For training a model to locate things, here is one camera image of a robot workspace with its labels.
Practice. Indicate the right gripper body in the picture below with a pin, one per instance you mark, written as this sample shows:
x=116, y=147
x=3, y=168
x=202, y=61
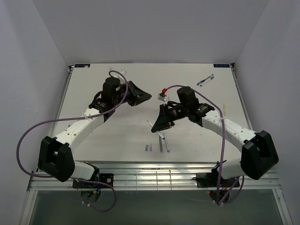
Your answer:
x=175, y=113

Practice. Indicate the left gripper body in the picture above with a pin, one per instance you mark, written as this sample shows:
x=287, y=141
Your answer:
x=122, y=93

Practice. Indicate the teal white marker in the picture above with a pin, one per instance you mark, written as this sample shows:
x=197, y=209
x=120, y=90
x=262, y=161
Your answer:
x=161, y=134

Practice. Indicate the lavender capped white marker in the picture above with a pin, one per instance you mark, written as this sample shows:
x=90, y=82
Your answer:
x=166, y=145

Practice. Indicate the purple marker pen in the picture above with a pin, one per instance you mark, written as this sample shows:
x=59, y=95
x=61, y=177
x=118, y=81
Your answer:
x=160, y=144

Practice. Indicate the purple translucent pen cap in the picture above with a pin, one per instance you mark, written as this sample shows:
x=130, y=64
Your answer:
x=150, y=147

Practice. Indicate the yellow highlighter pen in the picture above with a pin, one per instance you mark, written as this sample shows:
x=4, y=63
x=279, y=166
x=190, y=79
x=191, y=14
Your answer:
x=224, y=111

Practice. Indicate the green capped marker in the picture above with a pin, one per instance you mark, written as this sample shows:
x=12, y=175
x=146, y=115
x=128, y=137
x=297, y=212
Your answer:
x=212, y=77

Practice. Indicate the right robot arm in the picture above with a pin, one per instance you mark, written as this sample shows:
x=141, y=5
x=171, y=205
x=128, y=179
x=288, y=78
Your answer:
x=258, y=152

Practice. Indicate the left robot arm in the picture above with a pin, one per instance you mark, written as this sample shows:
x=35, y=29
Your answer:
x=56, y=153

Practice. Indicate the right blue corner label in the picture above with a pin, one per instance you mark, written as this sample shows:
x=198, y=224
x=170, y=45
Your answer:
x=221, y=65

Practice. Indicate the blue corner label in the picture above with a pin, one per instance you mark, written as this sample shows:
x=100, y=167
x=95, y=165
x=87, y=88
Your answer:
x=82, y=65
x=221, y=65

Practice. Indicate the left blue corner label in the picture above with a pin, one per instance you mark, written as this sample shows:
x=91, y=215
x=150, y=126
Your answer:
x=82, y=65

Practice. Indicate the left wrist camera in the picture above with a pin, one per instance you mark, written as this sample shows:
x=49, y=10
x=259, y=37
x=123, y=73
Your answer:
x=123, y=72

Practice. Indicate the aluminium frame rail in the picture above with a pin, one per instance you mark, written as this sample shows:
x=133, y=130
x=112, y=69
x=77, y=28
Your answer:
x=157, y=177

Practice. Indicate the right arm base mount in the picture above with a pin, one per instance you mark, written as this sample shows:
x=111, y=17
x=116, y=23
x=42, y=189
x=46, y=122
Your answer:
x=209, y=180

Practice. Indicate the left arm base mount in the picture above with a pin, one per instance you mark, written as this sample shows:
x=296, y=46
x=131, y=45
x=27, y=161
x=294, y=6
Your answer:
x=107, y=178

